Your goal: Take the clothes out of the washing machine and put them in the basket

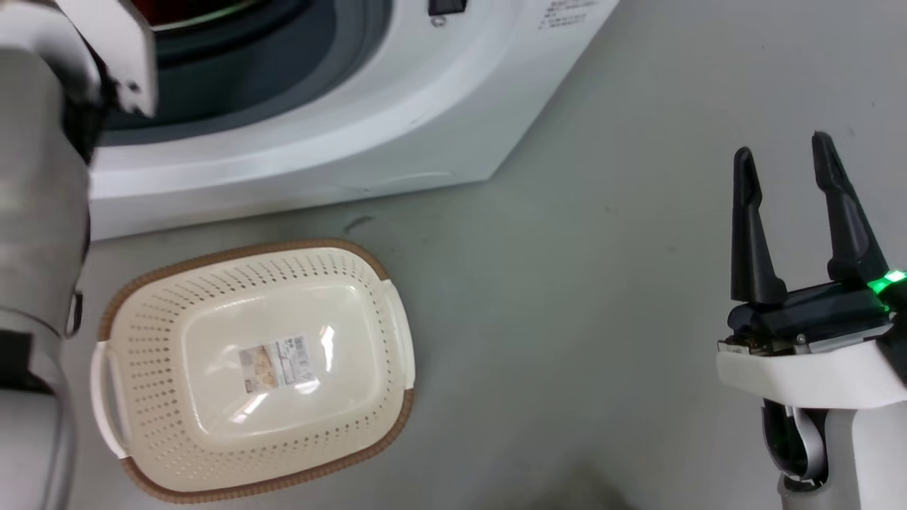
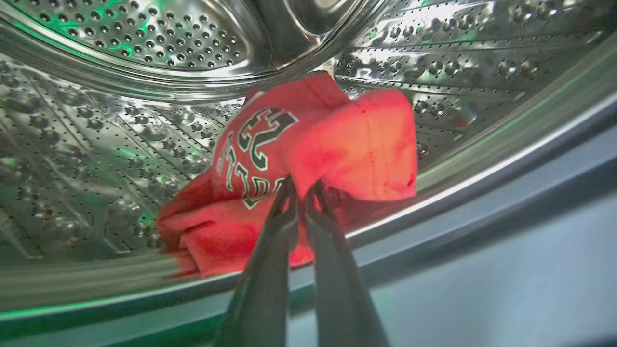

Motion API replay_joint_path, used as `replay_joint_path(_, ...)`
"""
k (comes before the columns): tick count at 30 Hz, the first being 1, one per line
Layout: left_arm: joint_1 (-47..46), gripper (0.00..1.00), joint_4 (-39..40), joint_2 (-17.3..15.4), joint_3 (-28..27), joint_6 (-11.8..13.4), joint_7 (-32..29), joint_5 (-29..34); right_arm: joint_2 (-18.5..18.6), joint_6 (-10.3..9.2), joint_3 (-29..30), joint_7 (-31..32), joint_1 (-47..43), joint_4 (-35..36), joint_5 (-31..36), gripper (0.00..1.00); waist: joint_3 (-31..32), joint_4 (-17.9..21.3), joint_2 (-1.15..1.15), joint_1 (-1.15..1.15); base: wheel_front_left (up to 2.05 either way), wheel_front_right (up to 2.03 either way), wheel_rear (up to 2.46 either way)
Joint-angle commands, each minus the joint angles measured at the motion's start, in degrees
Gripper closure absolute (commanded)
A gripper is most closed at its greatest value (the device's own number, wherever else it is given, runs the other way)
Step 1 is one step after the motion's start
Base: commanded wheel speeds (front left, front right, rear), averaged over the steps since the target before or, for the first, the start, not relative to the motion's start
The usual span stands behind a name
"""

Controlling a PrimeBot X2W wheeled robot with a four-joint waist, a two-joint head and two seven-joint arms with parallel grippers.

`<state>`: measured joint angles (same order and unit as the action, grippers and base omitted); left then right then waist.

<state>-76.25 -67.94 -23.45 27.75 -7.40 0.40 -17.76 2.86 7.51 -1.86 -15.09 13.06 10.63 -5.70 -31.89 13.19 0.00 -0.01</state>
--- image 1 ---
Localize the white front-load washing machine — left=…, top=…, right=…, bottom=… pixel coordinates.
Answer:
left=86, top=0, right=621, bottom=242

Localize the red clothing in drum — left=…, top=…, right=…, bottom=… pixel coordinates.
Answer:
left=132, top=0, right=259, bottom=28

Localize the cream perforated laundry basket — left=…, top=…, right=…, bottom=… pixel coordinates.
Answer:
left=90, top=239, right=417, bottom=504

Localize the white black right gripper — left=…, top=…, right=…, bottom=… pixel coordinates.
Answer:
left=716, top=131, right=907, bottom=410

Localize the paper label sticker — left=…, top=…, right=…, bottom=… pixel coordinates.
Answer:
left=238, top=336, right=321, bottom=394

